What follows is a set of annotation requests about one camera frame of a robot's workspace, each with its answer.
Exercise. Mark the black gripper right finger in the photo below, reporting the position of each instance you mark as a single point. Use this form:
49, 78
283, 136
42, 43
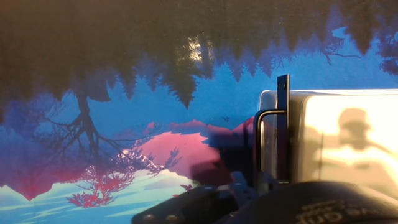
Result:
244, 188

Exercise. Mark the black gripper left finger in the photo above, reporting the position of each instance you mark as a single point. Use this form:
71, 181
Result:
186, 208

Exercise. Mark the white plastic drawer cabinet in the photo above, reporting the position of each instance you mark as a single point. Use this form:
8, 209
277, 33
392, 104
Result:
342, 130

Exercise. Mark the printed landscape cloth mat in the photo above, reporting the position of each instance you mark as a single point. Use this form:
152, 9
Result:
93, 93

